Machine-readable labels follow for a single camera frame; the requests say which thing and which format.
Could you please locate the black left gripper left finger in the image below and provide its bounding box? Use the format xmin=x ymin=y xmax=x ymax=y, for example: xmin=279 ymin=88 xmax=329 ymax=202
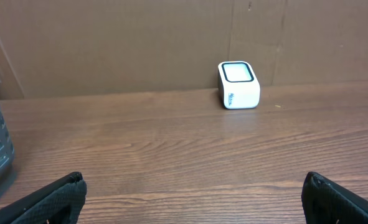
xmin=0 ymin=172 xmax=87 ymax=224

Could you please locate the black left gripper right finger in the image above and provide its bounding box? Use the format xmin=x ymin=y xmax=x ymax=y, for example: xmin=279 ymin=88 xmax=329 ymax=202
xmin=301 ymin=172 xmax=368 ymax=224

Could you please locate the white barcode scanner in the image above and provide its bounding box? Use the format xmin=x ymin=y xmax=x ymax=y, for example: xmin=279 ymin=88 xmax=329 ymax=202
xmin=218 ymin=61 xmax=261 ymax=110

